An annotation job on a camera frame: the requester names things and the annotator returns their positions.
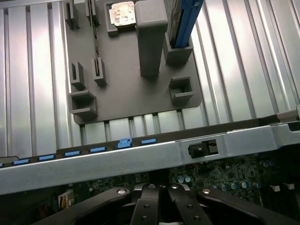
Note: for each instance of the green motherboard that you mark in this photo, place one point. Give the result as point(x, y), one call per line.
point(234, 171)

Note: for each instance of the grey parts rack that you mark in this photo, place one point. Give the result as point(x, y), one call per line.
point(122, 98)

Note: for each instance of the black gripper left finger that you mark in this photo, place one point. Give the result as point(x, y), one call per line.
point(145, 211)

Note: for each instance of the silver CPU chip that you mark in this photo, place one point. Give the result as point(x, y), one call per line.
point(123, 14)

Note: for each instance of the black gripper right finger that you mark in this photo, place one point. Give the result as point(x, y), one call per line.
point(191, 211)

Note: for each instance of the white power connector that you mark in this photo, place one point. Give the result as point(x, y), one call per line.
point(68, 195)

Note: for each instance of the black case rim switch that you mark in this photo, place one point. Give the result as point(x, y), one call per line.
point(199, 150)

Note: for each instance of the open black PC case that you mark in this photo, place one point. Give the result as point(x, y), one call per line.
point(140, 161)

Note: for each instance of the blue slot clip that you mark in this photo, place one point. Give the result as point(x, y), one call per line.
point(22, 161)
point(98, 150)
point(73, 153)
point(124, 144)
point(47, 157)
point(150, 141)

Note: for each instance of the blue memory module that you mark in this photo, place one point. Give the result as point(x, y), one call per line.
point(185, 21)

